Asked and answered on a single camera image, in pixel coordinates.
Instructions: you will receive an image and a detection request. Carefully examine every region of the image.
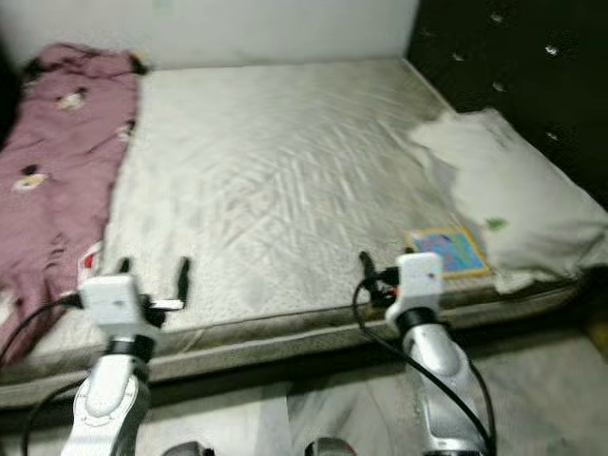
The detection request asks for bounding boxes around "colourful children's picture book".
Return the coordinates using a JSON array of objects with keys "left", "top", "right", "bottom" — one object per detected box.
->
[{"left": 404, "top": 226, "right": 492, "bottom": 278}]

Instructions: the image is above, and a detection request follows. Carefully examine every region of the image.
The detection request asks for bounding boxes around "white pillow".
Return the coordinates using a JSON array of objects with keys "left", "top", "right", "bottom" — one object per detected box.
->
[{"left": 407, "top": 107, "right": 608, "bottom": 294}]

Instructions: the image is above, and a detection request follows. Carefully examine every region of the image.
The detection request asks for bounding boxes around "mauve cartoon print blanket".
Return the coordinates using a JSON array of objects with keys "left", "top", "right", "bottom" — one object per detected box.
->
[{"left": 0, "top": 43, "right": 146, "bottom": 367}]

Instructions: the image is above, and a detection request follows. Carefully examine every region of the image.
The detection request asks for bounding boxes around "white quilted mattress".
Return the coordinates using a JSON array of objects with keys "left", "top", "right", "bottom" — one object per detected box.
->
[{"left": 0, "top": 57, "right": 598, "bottom": 411}]

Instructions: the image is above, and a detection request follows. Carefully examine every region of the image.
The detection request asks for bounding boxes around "silver left robot leg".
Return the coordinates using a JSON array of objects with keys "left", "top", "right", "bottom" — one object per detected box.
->
[{"left": 161, "top": 442, "right": 202, "bottom": 456}]

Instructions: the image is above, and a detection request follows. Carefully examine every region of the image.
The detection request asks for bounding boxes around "silver robot leg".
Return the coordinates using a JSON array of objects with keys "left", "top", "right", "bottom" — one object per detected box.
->
[
  {"left": 161, "top": 442, "right": 202, "bottom": 456},
  {"left": 304, "top": 437, "right": 360, "bottom": 456}
]

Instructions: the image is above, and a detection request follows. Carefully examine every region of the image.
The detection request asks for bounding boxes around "silver right robot leg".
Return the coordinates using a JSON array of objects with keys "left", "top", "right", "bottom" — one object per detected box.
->
[{"left": 304, "top": 437, "right": 360, "bottom": 456}]

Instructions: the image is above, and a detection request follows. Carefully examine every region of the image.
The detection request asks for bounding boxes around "dark tufted headboard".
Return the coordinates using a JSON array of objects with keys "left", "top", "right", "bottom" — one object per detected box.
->
[{"left": 404, "top": 0, "right": 608, "bottom": 212}]

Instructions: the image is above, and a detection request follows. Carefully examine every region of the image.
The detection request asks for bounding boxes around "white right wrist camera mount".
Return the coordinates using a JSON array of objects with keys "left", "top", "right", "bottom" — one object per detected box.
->
[{"left": 385, "top": 252, "right": 446, "bottom": 329}]

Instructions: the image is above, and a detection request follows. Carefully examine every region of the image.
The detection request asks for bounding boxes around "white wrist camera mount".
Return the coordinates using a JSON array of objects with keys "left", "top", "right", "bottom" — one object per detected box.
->
[
  {"left": 385, "top": 252, "right": 446, "bottom": 329},
  {"left": 78, "top": 274, "right": 155, "bottom": 348}
]

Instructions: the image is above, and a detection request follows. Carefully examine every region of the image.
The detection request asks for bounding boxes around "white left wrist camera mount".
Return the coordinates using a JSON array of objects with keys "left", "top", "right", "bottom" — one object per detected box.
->
[{"left": 78, "top": 274, "right": 155, "bottom": 348}]

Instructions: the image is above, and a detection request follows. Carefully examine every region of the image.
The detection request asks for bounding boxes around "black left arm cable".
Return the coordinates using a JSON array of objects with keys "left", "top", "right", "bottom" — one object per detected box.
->
[
  {"left": 21, "top": 378, "right": 75, "bottom": 456},
  {"left": 0, "top": 294, "right": 81, "bottom": 371}
]

